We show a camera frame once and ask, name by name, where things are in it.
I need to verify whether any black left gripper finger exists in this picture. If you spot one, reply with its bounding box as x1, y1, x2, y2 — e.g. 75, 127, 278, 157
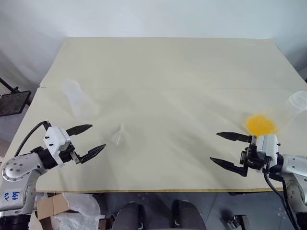
79, 143, 107, 165
66, 124, 93, 137

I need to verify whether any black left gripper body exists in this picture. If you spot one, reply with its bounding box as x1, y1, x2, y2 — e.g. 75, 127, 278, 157
58, 141, 81, 166

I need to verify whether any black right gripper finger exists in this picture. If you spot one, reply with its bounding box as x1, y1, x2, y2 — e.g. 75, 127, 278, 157
216, 131, 252, 143
209, 157, 249, 178

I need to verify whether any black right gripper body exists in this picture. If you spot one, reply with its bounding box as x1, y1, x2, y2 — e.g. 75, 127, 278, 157
240, 135, 267, 173

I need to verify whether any brown cardboard box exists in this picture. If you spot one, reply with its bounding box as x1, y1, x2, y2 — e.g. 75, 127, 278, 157
36, 193, 71, 220

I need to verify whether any white plastic bag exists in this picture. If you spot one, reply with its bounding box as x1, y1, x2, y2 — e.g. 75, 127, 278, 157
51, 191, 102, 230

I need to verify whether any dark rounded shape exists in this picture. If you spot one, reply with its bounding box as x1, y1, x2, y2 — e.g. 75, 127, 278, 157
172, 199, 207, 230
114, 201, 146, 230

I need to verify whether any clear plastic cup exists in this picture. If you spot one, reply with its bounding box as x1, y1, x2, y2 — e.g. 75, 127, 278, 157
283, 90, 307, 128

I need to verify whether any small brown block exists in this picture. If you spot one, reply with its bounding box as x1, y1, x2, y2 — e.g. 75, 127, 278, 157
97, 215, 115, 230

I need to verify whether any black stand at left edge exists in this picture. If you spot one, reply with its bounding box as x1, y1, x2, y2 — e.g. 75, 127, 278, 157
0, 76, 32, 118

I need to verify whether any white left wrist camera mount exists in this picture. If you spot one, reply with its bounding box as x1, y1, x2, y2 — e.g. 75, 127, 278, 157
43, 126, 73, 166

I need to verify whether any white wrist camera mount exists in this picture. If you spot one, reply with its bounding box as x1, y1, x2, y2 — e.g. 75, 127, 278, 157
43, 126, 73, 166
255, 133, 281, 169

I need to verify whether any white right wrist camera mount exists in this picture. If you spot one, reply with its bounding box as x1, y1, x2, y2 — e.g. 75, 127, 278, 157
255, 133, 281, 169

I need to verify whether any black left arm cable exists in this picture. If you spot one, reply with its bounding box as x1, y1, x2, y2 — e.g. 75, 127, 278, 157
14, 121, 52, 156

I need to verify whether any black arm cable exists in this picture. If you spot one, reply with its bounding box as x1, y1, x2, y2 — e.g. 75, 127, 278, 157
14, 121, 52, 156
262, 167, 302, 230

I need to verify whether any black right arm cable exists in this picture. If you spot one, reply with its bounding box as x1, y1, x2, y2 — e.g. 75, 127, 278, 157
262, 167, 302, 230

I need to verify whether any metal bracket under table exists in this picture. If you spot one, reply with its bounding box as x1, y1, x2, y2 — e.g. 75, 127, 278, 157
220, 212, 250, 230

